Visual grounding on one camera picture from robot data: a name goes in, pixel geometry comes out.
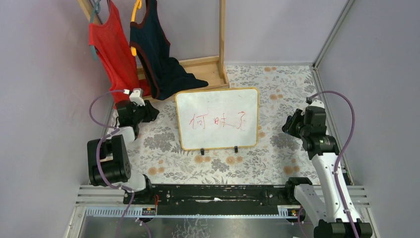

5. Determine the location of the teal clothes hanger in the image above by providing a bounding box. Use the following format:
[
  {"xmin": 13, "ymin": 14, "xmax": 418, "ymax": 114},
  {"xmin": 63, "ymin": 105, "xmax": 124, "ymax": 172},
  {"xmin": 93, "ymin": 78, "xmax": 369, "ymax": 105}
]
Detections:
[{"xmin": 89, "ymin": 0, "xmax": 101, "ymax": 60}]

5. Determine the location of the wooden clothes rack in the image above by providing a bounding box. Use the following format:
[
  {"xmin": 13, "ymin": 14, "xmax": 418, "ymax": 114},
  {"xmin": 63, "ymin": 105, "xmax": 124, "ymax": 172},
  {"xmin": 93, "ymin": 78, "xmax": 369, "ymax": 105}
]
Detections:
[{"xmin": 77, "ymin": 0, "xmax": 229, "ymax": 92}]

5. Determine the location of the yellow clothes hanger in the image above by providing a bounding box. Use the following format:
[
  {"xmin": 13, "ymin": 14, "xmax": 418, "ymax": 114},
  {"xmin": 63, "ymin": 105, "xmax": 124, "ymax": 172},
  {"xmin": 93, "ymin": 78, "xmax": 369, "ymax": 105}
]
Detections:
[{"xmin": 130, "ymin": 0, "xmax": 143, "ymax": 57}]

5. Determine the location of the aluminium frame post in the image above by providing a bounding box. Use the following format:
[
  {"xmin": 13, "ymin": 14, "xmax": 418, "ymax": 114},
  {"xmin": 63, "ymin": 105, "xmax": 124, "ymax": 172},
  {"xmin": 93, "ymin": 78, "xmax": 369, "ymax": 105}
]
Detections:
[{"xmin": 313, "ymin": 0, "xmax": 356, "ymax": 70}]

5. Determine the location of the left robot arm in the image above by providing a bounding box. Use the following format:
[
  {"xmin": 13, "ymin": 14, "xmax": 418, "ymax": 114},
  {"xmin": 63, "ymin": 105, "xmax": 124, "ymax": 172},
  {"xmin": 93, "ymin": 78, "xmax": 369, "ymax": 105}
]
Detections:
[{"xmin": 87, "ymin": 100, "xmax": 159, "ymax": 193}]

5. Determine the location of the red mesh tank top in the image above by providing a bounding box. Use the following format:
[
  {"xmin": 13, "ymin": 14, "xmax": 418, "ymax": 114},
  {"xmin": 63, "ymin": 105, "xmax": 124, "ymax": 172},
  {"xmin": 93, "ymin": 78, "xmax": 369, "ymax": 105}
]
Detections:
[{"xmin": 94, "ymin": 1, "xmax": 151, "ymax": 103}]

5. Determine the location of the whiteboard with yellow frame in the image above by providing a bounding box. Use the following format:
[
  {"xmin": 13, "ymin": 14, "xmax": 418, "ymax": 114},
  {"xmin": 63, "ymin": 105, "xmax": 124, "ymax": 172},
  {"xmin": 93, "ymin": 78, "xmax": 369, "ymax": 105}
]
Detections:
[{"xmin": 174, "ymin": 87, "xmax": 260, "ymax": 151}]

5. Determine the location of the navy tank top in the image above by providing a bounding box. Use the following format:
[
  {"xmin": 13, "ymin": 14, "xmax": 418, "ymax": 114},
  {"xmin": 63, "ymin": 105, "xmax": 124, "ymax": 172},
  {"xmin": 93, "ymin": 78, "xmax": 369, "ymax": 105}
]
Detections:
[{"xmin": 129, "ymin": 0, "xmax": 209, "ymax": 101}]

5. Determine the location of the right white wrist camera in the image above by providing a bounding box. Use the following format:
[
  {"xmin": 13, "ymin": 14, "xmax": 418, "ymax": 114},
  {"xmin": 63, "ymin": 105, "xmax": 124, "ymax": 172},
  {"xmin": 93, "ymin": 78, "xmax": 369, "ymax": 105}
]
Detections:
[{"xmin": 306, "ymin": 97, "xmax": 325, "ymax": 109}]

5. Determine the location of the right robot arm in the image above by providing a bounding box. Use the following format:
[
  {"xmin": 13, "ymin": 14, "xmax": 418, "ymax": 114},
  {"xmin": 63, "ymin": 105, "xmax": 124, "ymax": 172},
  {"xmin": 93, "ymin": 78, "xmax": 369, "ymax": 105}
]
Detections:
[{"xmin": 282, "ymin": 106, "xmax": 373, "ymax": 238}]

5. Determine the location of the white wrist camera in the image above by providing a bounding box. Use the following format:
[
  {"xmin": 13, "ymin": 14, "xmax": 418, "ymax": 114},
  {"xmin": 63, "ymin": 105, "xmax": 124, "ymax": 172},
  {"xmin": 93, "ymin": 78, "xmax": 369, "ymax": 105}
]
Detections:
[
  {"xmin": 129, "ymin": 88, "xmax": 145, "ymax": 107},
  {"xmin": 306, "ymin": 97, "xmax": 325, "ymax": 109}
]

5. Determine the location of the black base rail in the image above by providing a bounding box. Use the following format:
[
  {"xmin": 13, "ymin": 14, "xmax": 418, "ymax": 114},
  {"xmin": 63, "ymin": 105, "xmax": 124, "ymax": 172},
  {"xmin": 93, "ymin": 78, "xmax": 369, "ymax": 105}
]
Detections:
[{"xmin": 131, "ymin": 184, "xmax": 300, "ymax": 216}]

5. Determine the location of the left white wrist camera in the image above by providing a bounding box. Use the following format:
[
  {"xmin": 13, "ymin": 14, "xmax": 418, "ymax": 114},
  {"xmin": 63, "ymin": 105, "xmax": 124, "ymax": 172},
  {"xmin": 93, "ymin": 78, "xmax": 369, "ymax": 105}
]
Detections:
[{"xmin": 129, "ymin": 88, "xmax": 145, "ymax": 107}]

